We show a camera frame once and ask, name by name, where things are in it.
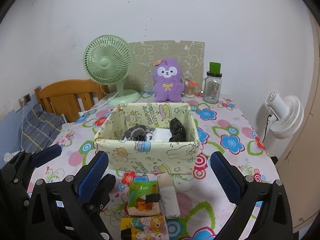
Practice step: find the green printed placemat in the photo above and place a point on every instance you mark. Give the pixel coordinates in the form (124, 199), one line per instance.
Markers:
(192, 55)

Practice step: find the striped cloth roll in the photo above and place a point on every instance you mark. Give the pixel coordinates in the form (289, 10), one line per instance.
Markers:
(150, 135)

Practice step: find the beige grey cloth roll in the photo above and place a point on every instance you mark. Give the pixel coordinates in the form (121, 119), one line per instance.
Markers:
(168, 197)

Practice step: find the green desk fan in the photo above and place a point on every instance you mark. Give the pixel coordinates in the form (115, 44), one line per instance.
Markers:
(107, 63)

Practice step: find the green cartoon tissue pack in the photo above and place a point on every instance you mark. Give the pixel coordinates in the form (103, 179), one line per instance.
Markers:
(142, 197)

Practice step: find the purple plush toy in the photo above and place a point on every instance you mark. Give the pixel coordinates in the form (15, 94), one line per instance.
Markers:
(166, 85)

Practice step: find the grey sock roll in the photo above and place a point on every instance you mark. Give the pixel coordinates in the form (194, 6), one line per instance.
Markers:
(136, 132)

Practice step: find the wooden bed headboard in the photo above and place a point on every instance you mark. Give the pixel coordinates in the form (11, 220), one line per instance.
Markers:
(65, 90)

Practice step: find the yellow cartoon tissue pack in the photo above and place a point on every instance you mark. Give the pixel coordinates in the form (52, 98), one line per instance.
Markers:
(145, 227)

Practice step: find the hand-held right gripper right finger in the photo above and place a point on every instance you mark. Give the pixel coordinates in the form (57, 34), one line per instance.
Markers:
(225, 177)

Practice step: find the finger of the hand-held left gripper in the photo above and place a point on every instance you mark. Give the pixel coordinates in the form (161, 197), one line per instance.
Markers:
(106, 187)
(47, 153)

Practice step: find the white cloth roll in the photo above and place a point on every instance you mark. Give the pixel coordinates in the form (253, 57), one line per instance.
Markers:
(162, 135)

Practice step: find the grey plaid pillow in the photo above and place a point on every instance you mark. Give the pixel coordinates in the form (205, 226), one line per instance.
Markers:
(37, 127)

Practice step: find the yellow printed storage box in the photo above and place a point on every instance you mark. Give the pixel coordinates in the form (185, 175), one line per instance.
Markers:
(150, 160)

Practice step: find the glass mug with green lid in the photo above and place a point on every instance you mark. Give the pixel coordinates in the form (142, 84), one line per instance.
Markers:
(211, 90)

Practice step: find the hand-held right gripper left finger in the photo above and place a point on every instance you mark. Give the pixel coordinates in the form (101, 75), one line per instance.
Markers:
(92, 177)

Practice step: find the cotton swab jar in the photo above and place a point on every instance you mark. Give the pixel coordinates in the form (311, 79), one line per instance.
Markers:
(189, 90)

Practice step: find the crumpled grey white cloth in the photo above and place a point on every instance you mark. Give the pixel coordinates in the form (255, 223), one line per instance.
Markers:
(10, 156)

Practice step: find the black sock roll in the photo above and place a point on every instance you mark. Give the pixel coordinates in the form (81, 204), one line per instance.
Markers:
(177, 130)

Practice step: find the white clip fan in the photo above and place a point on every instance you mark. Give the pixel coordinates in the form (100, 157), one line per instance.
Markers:
(287, 120)

